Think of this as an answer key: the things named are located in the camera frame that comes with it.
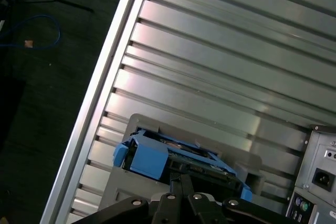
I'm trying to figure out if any blue floor cable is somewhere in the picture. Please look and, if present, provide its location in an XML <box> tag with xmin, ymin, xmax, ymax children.
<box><xmin>0</xmin><ymin>15</ymin><xmax>62</xmax><ymax>50</ymax></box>

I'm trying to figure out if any black PC case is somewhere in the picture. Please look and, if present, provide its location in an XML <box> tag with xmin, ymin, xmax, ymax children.
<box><xmin>285</xmin><ymin>123</ymin><xmax>336</xmax><ymax>224</ymax></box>

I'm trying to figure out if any grey power supply unit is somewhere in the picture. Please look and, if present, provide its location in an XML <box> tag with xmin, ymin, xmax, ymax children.
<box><xmin>307</xmin><ymin>132</ymin><xmax>336</xmax><ymax>196</ymax></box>

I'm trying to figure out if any hard disk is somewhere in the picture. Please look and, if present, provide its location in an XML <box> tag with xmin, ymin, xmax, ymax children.
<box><xmin>112</xmin><ymin>128</ymin><xmax>253</xmax><ymax>206</ymax></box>

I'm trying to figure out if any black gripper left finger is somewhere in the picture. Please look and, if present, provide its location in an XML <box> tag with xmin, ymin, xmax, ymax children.
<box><xmin>86</xmin><ymin>173</ymin><xmax>183</xmax><ymax>224</ymax></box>

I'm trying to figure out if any grey parts rack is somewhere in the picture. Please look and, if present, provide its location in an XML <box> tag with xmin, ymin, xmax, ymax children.
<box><xmin>98</xmin><ymin>113</ymin><xmax>266</xmax><ymax>224</ymax></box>

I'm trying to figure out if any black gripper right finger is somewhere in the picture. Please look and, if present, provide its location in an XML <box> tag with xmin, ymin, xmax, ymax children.
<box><xmin>181</xmin><ymin>173</ymin><xmax>297</xmax><ymax>224</ymax></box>

